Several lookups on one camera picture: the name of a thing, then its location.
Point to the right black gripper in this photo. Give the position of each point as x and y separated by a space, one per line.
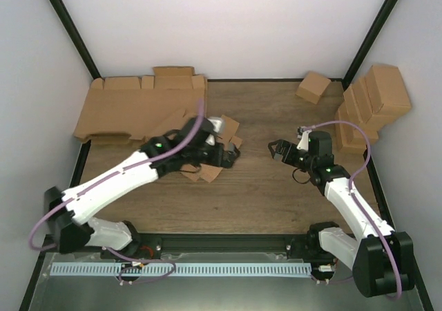
282 145

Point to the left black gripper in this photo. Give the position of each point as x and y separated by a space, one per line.
216 159

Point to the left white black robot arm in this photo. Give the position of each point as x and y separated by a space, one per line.
72 221

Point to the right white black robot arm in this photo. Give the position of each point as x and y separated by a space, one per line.
380 258

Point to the lowest stacked folded cardboard box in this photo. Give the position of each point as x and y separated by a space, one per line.
345 138

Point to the small folded cardboard box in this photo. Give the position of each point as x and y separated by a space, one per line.
312 87

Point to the stack of flat cardboard sheets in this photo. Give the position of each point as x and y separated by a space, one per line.
121 110

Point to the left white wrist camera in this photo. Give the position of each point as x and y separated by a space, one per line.
218 124

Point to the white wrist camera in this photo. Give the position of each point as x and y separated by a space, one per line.
303 136
218 124

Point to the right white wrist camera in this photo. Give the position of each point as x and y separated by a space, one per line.
303 136

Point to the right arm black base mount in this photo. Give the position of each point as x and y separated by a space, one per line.
307 246

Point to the black aluminium frame rail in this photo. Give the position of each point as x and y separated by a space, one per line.
273 243

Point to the right black frame post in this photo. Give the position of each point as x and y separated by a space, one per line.
376 27

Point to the black frame post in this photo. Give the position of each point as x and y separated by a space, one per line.
376 27
72 31

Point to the light blue slotted cable duct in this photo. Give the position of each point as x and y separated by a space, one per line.
291 270

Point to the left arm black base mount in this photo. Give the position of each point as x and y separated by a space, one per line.
149 247

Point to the left black frame post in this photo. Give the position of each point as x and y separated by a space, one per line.
72 31

